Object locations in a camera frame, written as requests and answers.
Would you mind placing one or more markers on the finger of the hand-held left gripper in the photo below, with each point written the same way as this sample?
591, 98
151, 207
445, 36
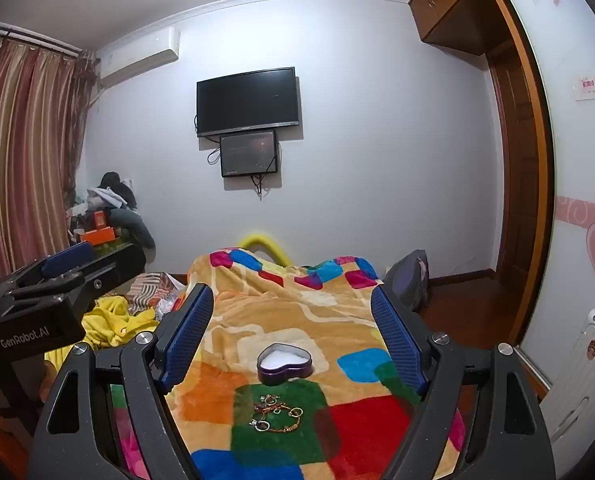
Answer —
120, 267
67, 258

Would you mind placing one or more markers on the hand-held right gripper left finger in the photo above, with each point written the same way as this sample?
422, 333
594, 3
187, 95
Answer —
190, 330

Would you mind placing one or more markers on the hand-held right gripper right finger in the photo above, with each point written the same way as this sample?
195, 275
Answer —
397, 340

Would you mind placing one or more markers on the silver earring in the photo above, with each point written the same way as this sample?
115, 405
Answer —
266, 400

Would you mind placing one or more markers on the purple heart-shaped tin box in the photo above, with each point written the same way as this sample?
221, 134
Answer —
285, 372

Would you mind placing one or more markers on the flat orange box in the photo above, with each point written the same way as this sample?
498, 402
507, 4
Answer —
97, 236

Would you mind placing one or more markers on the striped patterned cloth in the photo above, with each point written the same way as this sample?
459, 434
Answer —
150, 292

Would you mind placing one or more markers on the small orange box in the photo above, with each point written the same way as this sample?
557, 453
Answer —
100, 218

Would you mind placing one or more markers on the yellow cloth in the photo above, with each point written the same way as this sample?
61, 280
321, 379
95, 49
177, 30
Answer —
107, 320

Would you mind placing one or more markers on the grey backpack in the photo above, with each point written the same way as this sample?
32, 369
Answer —
407, 280

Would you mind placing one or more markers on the pile of clothes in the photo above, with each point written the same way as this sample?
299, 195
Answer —
117, 205

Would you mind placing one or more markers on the colourful patchwork fleece blanket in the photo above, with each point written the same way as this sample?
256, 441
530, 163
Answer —
287, 305

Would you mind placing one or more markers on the yellow padded tube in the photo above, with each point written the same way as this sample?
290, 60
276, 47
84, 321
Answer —
267, 242

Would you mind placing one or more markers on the striped red curtain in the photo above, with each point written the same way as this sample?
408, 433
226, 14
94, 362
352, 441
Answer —
22, 135

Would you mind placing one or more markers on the white suitcase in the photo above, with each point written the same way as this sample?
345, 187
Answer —
582, 380

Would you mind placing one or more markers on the wooden door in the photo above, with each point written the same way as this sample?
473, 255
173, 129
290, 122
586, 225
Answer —
512, 185

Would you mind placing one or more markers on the white air conditioner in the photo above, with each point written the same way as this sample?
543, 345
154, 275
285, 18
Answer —
137, 55

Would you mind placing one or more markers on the white wardrobe door pink hearts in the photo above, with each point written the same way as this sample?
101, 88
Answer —
572, 160

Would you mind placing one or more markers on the white paper notice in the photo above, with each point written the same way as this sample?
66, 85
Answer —
587, 87

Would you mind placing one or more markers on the wooden overhead cabinet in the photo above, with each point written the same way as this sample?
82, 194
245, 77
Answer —
447, 5

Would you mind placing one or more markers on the small black wall monitor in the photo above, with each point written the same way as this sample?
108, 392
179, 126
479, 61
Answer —
250, 155

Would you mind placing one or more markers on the black wall television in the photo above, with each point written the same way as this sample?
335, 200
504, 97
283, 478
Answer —
247, 100

